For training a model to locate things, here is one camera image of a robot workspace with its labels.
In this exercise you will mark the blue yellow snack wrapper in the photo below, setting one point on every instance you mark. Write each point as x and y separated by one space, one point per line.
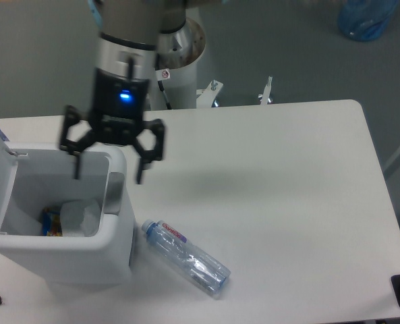
51 223

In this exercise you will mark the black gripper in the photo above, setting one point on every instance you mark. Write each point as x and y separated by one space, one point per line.
116 117

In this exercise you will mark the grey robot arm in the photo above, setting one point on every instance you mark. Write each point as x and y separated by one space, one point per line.
136 39

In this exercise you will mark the white open trash can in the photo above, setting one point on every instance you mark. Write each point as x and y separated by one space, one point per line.
36 176

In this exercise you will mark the clear crushed plastic bottle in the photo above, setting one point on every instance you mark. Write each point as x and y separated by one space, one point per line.
189 260

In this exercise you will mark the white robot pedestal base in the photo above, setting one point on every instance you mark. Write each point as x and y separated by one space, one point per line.
175 83

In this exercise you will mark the blue plastic bag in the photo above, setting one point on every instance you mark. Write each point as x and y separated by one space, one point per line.
365 21

